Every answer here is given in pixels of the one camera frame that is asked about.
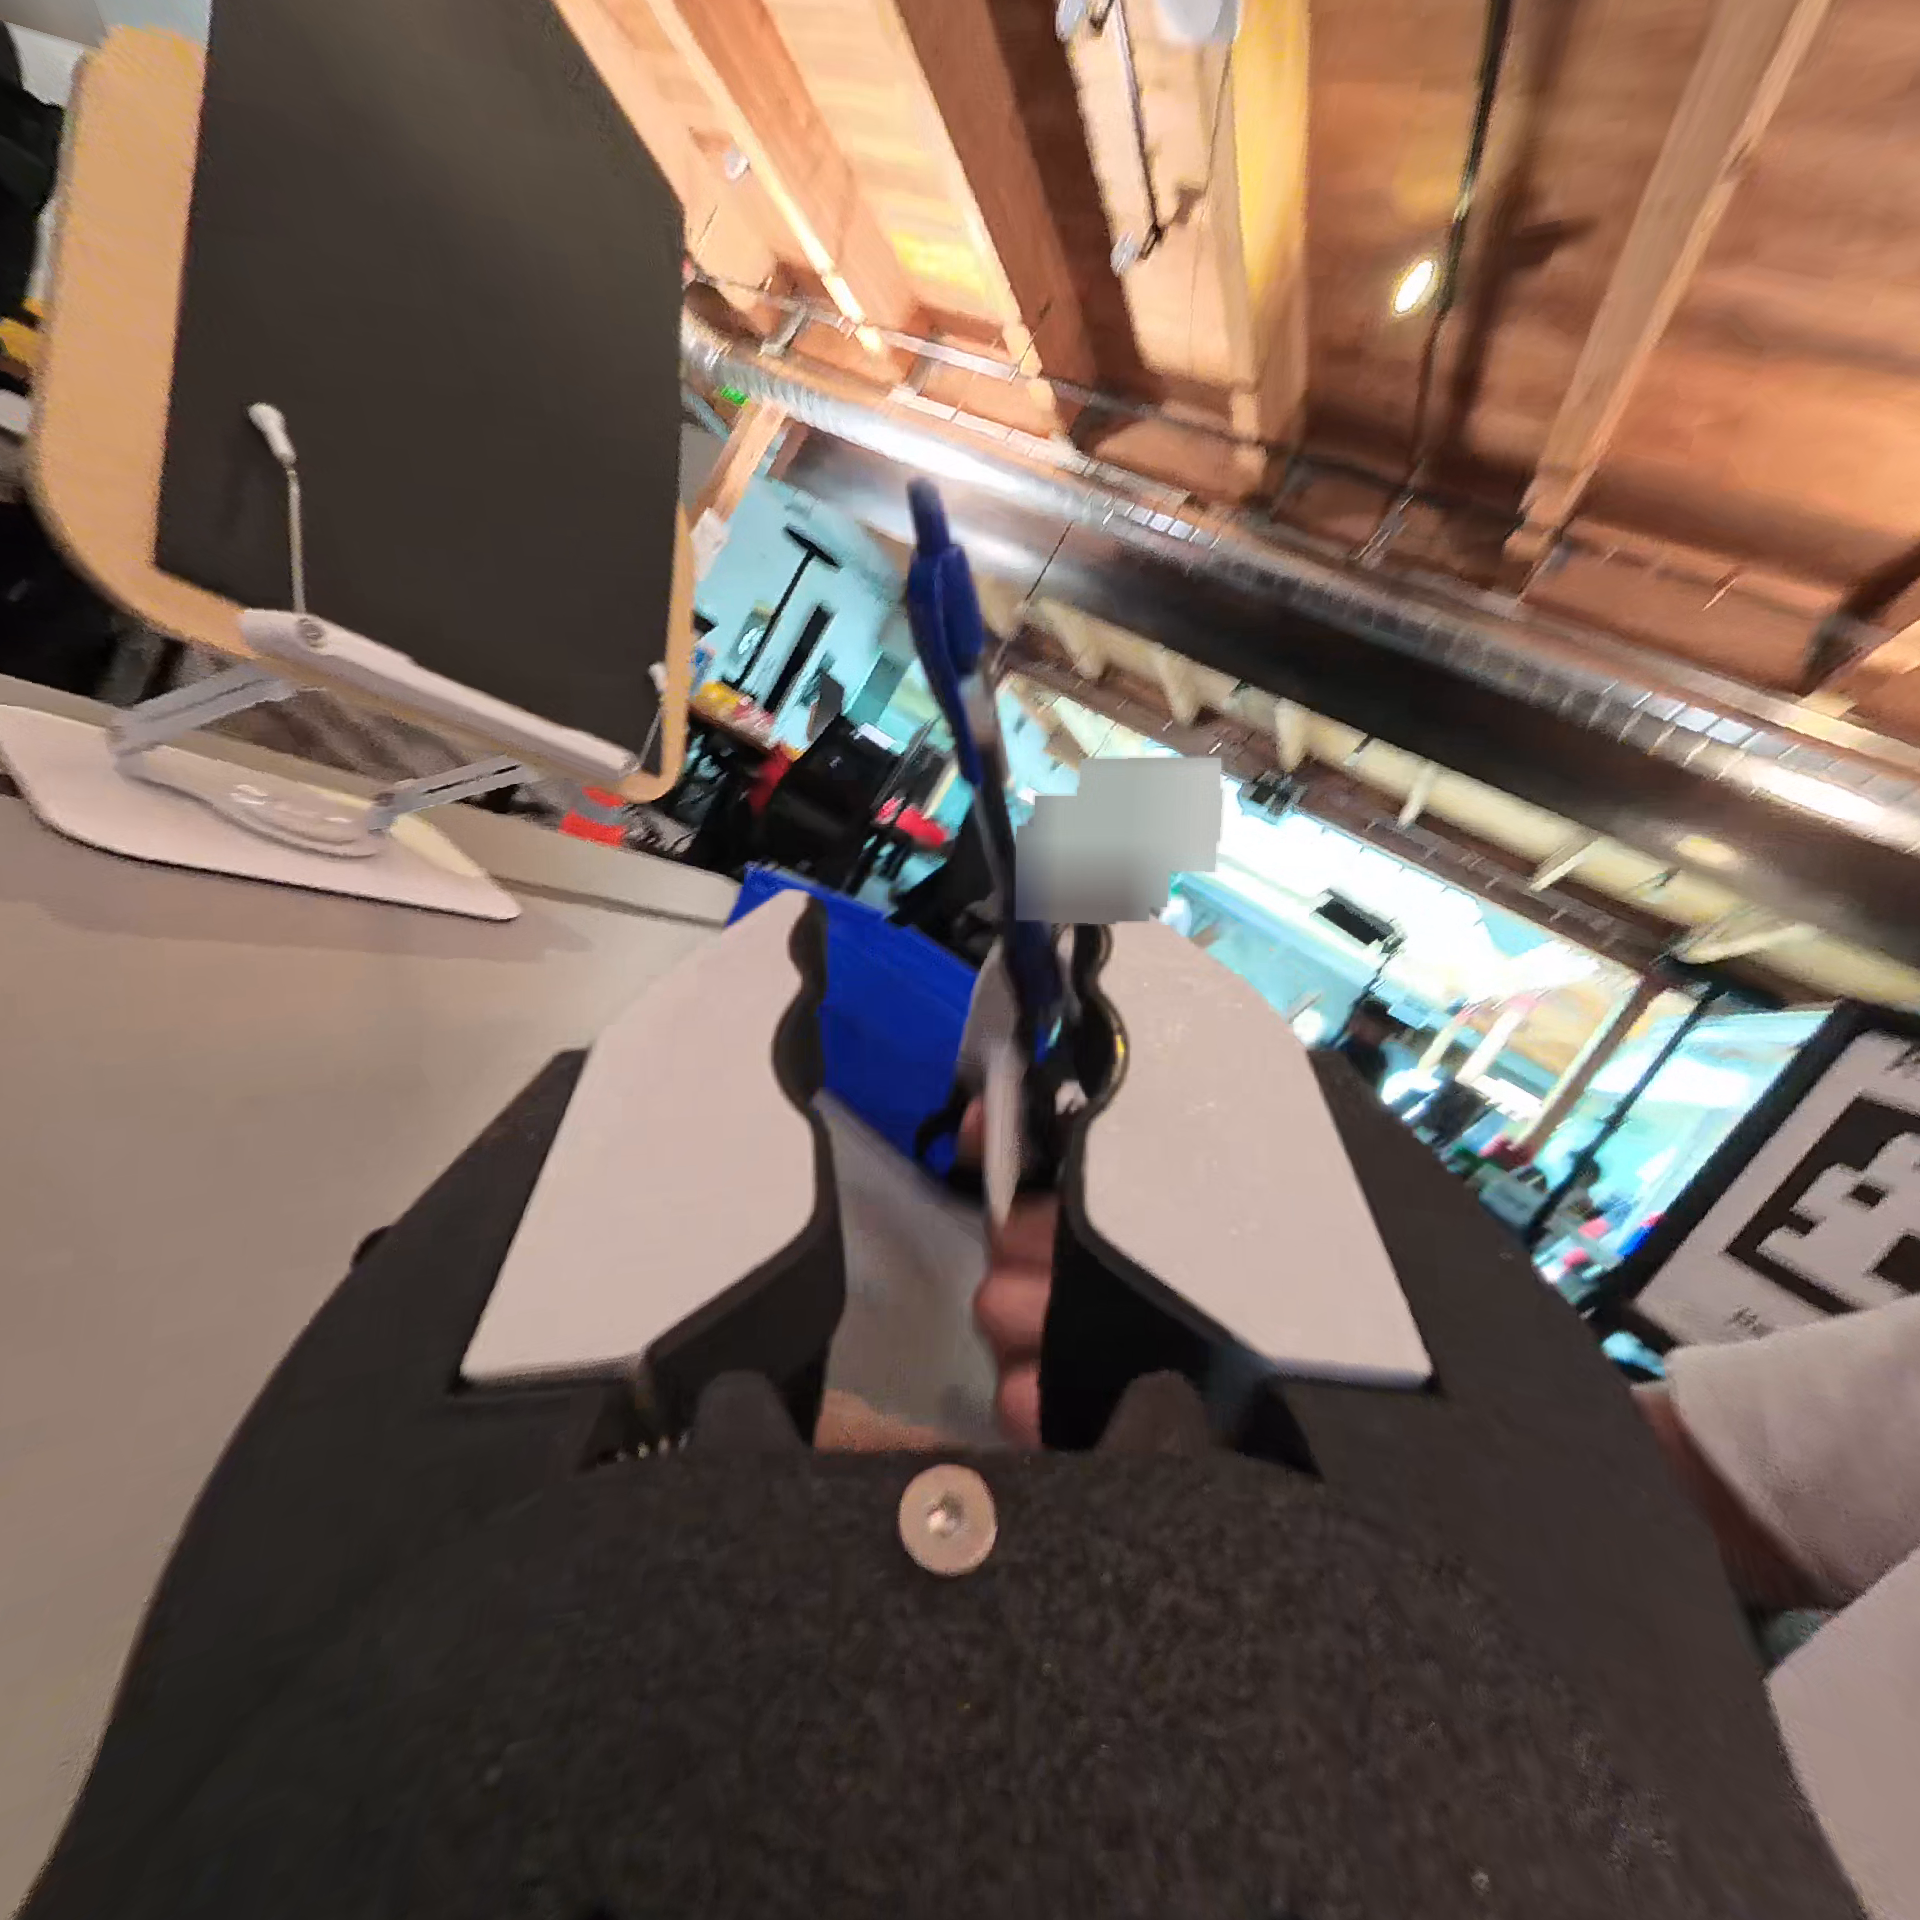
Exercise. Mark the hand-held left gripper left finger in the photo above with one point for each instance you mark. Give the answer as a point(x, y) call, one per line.
point(645, 1201)

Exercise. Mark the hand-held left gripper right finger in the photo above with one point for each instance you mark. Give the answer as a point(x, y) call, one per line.
point(1261, 1201)

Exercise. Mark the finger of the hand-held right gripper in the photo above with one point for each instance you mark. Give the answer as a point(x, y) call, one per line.
point(1002, 1095)

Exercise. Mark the blue plastic bin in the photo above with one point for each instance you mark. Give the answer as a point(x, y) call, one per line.
point(885, 1005)

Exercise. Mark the blue pen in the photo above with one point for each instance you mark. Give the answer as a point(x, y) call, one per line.
point(949, 599)

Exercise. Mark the person's right hand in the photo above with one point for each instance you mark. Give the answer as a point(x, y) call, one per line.
point(1008, 1306)

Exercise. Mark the black white fiducial sign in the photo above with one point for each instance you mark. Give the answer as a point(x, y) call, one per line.
point(1681, 1290)

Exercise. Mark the black floor lamp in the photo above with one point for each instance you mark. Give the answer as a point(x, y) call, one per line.
point(809, 599)

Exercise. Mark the round ceiling light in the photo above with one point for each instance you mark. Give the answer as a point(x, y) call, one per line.
point(1414, 284)

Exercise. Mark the black board with wooden frame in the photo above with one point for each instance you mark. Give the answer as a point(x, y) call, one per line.
point(421, 346)

